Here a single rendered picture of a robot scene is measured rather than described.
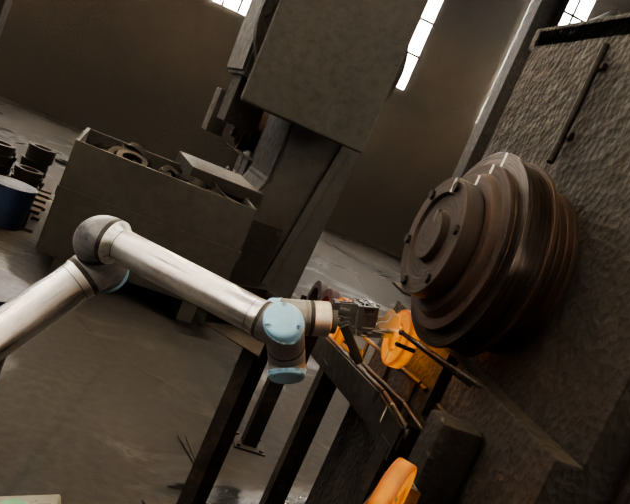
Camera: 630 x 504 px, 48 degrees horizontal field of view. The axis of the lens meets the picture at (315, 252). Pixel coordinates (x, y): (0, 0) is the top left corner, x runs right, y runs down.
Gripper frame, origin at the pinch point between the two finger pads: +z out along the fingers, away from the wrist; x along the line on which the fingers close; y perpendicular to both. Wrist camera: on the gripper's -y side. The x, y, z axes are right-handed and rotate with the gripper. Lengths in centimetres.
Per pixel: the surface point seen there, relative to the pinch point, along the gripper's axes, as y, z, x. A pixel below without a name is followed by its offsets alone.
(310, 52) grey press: 83, 3, 239
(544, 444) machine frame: 1, 8, -62
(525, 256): 31, 8, -41
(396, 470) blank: 0, -22, -70
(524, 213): 39, 8, -38
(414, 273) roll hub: 20.1, -5.9, -17.7
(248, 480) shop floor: -80, -27, 62
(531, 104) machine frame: 62, 30, 13
